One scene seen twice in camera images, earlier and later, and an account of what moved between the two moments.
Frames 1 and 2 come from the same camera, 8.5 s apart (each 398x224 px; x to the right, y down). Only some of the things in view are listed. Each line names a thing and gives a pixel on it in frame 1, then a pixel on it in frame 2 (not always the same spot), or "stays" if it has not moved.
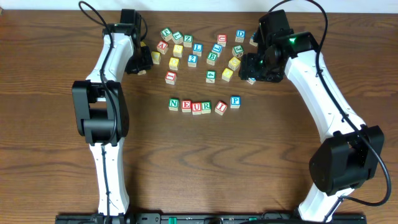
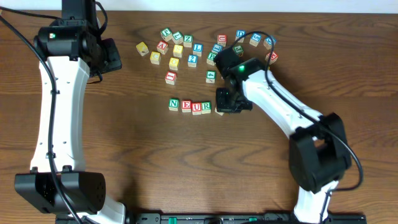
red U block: x=196 y=108 stays
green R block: x=206 y=107 stays
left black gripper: x=140 y=62 to x=111 y=58
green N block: x=173 y=104 stays
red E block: x=186 y=106 stays
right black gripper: x=249 y=71 to x=226 y=104
